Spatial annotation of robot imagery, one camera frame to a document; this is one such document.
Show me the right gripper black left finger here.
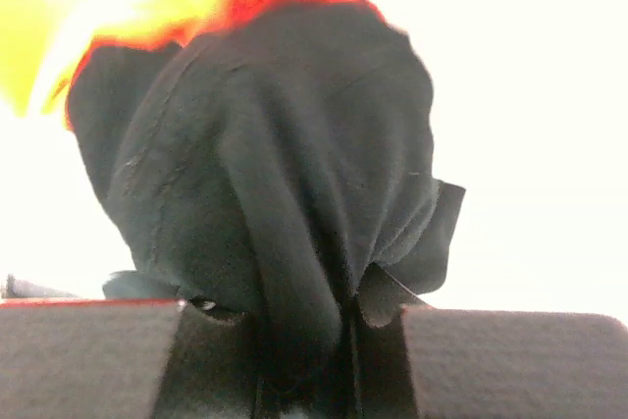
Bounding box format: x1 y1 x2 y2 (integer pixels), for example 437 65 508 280
1 300 258 419

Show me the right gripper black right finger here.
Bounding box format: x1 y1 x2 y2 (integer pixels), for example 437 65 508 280
352 266 627 419

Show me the black t shirt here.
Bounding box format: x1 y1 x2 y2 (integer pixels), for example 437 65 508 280
68 1 464 390

